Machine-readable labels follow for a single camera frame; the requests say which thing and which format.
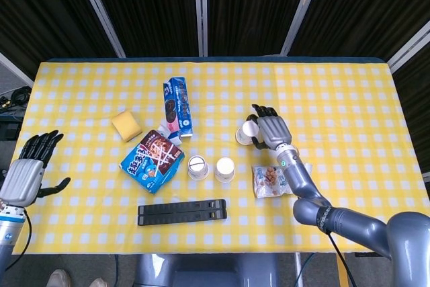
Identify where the black plastic folding stand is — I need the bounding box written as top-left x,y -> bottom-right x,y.
136,198 -> 228,227

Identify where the blue chocolate chip cookie box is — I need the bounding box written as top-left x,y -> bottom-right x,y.
120,129 -> 185,196

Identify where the silver blue snack bag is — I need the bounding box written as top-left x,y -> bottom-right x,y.
251,163 -> 313,200

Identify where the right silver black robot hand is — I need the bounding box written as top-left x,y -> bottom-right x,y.
246,104 -> 292,151

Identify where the white floral paper cup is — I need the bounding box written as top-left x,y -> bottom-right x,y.
214,157 -> 236,183
187,155 -> 210,180
234,120 -> 260,146

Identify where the yellow sponge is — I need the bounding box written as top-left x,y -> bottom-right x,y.
111,109 -> 142,142

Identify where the black floor cable bundle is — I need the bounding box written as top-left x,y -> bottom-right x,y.
0,85 -> 33,110

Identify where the yellow white checked tablecloth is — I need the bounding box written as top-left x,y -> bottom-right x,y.
0,60 -> 430,255

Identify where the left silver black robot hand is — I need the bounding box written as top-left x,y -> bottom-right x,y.
0,129 -> 71,208

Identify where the white partition post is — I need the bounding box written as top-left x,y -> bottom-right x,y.
0,52 -> 34,88
72,0 -> 127,58
193,0 -> 209,58
386,19 -> 430,73
280,0 -> 323,56

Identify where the dark partition panel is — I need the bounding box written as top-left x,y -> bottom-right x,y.
392,58 -> 430,173
85,0 -> 202,58
288,0 -> 430,63
205,0 -> 315,56
0,0 -> 117,79

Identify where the blue sandwich cookie box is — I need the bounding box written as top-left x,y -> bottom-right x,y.
163,77 -> 194,140

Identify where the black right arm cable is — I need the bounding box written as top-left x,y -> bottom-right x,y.
322,229 -> 350,287

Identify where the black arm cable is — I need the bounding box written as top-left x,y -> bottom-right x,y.
13,209 -> 33,254
322,229 -> 350,287

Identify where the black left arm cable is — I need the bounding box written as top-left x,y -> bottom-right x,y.
13,209 -> 33,254

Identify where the grey robot torso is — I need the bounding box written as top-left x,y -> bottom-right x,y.
134,253 -> 280,287

